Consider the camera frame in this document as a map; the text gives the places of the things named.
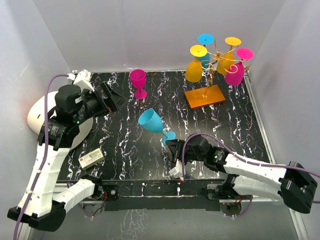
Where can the small cardboard box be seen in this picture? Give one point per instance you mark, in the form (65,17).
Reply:
(90,159)

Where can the gold wire glass rack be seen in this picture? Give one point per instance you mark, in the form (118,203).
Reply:
(211,94)

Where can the rear yellow wine glass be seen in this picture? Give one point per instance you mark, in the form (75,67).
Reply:
(227,59)

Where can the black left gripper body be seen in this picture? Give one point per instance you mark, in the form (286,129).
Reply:
(93,104)

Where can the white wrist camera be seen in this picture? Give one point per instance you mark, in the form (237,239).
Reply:
(178,171)
(82,79)

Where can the pink wine glass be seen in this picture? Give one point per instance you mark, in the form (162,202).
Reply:
(236,72)
(138,80)

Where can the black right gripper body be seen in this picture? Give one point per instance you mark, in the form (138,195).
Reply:
(189,155)

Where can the left yellow wine glass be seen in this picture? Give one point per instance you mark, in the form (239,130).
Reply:
(194,70)

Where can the yellow wine glass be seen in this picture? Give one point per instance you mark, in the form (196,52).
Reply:
(227,59)
(194,70)

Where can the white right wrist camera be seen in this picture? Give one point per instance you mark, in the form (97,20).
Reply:
(178,171)

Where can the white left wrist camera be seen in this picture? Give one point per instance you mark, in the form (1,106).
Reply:
(82,79)

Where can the white round container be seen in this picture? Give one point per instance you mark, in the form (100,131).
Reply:
(36,118)

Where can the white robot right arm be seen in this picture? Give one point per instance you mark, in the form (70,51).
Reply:
(291,184)

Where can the blue wine glass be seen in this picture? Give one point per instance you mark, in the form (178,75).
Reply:
(153,123)
(205,39)

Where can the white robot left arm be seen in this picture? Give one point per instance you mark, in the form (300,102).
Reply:
(73,106)

